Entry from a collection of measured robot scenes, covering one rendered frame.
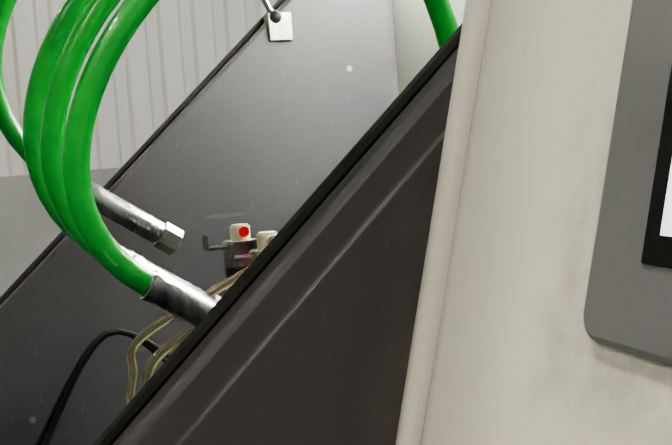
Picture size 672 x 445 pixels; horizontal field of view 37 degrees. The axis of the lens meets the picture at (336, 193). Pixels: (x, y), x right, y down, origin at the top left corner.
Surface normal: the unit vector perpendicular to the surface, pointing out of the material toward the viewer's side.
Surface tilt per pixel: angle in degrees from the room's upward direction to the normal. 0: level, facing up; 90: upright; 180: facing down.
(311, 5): 90
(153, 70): 90
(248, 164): 90
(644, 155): 76
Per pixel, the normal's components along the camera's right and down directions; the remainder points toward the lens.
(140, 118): 0.39, 0.04
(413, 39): -0.94, 0.08
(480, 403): -0.93, -0.15
